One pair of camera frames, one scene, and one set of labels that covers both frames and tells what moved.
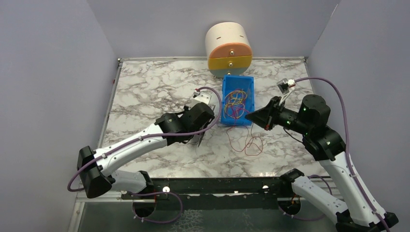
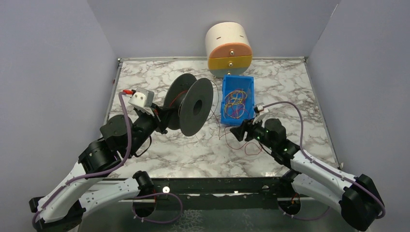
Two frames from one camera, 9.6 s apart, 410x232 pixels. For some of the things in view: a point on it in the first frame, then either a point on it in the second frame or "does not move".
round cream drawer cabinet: [228, 49] does not move
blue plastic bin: [238, 99] does not move
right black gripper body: [273, 113] → [246, 130]
